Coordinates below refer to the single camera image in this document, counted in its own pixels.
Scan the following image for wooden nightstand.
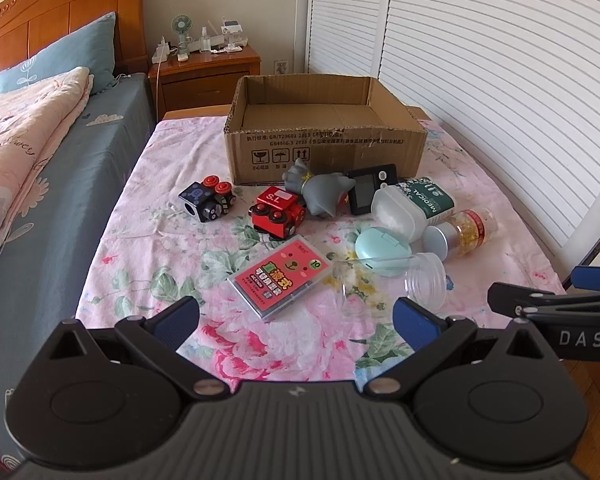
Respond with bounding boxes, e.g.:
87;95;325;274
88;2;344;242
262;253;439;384
147;42;262;123

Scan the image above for white cable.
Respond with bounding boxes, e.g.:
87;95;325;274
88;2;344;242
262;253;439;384
153;35;168;122

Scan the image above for brown cardboard box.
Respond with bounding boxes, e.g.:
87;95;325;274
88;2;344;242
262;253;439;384
223;75;427;187

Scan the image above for yellow capsule bottle silver cap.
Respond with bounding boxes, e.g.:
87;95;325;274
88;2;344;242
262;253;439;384
422;207;498;262

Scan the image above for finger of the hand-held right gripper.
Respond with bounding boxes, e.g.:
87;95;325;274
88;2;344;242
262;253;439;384
570;265;600;292
487;282;600;322

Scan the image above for wooden headboard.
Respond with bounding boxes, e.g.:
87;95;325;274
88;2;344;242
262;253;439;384
0;0;148;111

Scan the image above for green label cotton swab container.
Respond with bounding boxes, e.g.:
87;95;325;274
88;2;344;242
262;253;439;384
371;176;456;241

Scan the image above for wooden table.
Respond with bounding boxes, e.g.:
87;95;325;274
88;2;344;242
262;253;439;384
162;104;433;122

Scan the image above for clear plastic jar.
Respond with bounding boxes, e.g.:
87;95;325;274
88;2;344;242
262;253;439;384
341;252;448;318

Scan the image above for blue bedsheet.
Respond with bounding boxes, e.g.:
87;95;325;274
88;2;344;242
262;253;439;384
0;72;157;463

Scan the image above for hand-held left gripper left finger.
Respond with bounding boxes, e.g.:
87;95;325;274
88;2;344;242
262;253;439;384
49;296;228;402

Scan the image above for black digital timer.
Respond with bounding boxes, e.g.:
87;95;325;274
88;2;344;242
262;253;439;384
346;163;398;216

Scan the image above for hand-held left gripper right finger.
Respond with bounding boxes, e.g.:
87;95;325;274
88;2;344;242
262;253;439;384
362;297;564;402

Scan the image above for small green fan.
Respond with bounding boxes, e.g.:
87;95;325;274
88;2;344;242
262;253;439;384
170;15;193;61

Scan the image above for pink floral sheet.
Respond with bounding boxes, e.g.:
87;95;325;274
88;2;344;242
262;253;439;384
75;112;568;396

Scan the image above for white phone stand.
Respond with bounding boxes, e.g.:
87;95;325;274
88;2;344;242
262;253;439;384
220;19;248;53

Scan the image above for blue pillow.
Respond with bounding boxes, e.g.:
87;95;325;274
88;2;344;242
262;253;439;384
0;11;117;98

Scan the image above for grey rubber animal toy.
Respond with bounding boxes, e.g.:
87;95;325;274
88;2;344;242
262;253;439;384
282;158;353;218

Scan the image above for black cube toy red wheels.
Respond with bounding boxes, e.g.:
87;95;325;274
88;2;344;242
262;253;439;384
178;175;237;223

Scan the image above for red toy train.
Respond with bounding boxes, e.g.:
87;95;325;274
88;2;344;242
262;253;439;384
250;186;308;240

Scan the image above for red card case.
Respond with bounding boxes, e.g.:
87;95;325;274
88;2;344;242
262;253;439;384
228;238;333;322

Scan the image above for white louvered closet door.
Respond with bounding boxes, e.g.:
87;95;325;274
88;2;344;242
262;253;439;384
307;0;396;82
380;0;600;267

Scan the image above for pink quilt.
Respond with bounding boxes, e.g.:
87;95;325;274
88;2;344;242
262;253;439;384
0;66;93;286

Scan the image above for mint round case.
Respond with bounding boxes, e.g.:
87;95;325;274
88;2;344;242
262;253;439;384
355;226;415;277

